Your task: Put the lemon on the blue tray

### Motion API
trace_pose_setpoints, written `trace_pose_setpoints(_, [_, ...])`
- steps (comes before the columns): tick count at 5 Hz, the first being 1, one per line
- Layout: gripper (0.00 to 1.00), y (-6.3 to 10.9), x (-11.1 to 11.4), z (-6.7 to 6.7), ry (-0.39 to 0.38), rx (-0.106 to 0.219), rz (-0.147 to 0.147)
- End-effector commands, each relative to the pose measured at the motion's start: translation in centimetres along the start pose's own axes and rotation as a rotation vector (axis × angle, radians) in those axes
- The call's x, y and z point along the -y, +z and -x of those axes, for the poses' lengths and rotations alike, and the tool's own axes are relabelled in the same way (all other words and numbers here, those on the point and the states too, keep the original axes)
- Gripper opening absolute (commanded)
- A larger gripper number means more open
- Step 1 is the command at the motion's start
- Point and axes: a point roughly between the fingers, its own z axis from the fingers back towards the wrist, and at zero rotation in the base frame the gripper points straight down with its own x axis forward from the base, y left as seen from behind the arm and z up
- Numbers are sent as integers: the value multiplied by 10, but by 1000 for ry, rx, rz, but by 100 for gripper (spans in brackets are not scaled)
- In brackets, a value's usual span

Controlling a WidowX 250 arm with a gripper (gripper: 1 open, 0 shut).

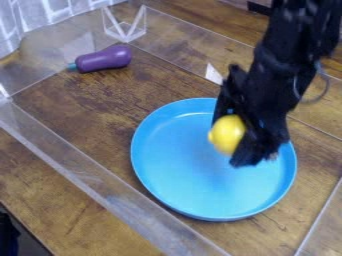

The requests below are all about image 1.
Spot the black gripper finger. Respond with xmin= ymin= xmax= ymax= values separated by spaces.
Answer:
xmin=230 ymin=123 xmax=290 ymax=168
xmin=211 ymin=83 xmax=241 ymax=124

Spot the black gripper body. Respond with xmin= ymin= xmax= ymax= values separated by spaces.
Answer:
xmin=213 ymin=43 xmax=332 ymax=144

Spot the yellow lemon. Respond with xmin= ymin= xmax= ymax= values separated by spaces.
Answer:
xmin=209 ymin=114 xmax=246 ymax=155

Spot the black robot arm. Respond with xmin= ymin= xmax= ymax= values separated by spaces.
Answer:
xmin=214 ymin=0 xmax=342 ymax=167

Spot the blue round tray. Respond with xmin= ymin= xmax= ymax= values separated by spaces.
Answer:
xmin=131 ymin=98 xmax=297 ymax=221

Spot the purple toy eggplant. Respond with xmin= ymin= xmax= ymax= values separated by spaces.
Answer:
xmin=67 ymin=45 xmax=133 ymax=73

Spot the clear acrylic barrier wall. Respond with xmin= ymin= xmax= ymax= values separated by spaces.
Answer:
xmin=0 ymin=0 xmax=342 ymax=256

